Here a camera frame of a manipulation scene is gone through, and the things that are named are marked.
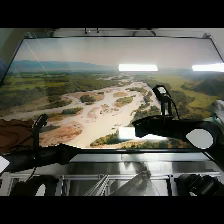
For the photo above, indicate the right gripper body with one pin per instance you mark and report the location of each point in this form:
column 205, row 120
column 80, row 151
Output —
column 166, row 126

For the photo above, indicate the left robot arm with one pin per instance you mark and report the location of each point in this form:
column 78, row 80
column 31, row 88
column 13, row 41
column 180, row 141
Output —
column 40, row 156

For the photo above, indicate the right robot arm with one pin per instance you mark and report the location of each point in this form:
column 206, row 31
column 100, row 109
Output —
column 200, row 138

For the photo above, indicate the brown garment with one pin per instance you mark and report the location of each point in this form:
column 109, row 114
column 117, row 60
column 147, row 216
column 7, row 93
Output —
column 15, row 135

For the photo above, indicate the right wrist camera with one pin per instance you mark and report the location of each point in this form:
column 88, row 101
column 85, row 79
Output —
column 161, row 90

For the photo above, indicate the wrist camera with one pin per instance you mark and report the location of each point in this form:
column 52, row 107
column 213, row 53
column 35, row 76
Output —
column 161, row 90
column 40, row 120

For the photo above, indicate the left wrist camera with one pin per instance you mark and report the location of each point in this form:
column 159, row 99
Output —
column 40, row 120

